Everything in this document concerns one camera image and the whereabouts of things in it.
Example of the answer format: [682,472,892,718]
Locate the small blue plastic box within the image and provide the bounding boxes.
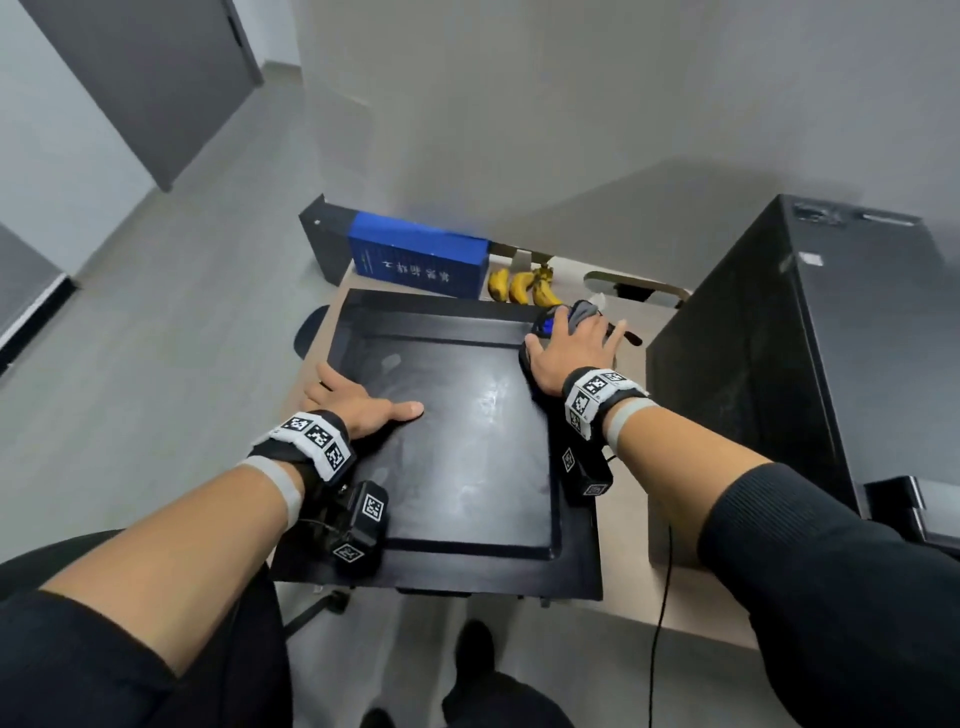
[348,212,493,301]

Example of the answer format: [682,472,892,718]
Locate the person's left forearm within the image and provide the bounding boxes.
[0,461,305,728]

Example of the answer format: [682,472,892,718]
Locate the person's legs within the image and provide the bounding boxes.
[440,671,575,728]

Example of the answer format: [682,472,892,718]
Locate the left wrist marker band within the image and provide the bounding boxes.
[247,410,358,489]

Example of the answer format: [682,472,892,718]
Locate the white left wrist strap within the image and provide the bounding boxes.
[238,455,305,530]

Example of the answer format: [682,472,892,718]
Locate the right wrist marker band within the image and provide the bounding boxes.
[562,365,650,444]

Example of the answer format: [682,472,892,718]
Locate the grey door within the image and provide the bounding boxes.
[20,0,265,193]

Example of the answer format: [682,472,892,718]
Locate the black office chair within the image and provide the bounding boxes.
[0,528,354,728]

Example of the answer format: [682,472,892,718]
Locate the black floor cable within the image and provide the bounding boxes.
[647,524,675,728]

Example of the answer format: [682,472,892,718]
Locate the grey metal stand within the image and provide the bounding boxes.
[491,243,556,273]

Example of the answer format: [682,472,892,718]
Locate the black Lenovo tower case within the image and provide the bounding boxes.
[646,194,960,560]

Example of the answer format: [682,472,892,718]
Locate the person's right forearm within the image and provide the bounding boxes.
[611,404,960,728]

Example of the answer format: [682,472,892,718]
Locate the black floor box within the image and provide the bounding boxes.
[298,194,358,286]

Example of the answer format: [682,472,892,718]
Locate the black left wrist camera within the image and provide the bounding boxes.
[326,479,391,575]

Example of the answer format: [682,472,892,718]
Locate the black device with blue light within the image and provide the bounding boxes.
[269,288,605,601]

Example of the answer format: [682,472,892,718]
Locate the person's left hand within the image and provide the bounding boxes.
[302,362,427,442]

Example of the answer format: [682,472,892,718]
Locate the dark blue waste bin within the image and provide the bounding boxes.
[292,305,331,361]

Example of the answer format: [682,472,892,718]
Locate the white wrist strap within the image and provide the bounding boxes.
[238,455,305,530]
[603,397,661,455]

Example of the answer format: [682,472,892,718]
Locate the grey cleaning cloth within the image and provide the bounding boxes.
[518,299,645,406]

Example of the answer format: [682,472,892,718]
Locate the person's right hand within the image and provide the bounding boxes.
[522,305,629,397]

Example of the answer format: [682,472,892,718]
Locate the person's right shoe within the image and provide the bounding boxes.
[453,620,496,691]

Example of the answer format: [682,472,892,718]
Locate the white right wrist strap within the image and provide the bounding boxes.
[603,397,661,455]

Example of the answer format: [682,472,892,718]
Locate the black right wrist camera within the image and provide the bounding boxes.
[558,442,615,500]

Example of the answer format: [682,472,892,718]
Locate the wrist marker band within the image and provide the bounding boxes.
[562,365,650,444]
[247,410,358,489]

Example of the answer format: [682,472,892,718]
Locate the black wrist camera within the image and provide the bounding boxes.
[558,442,615,500]
[326,479,391,575]

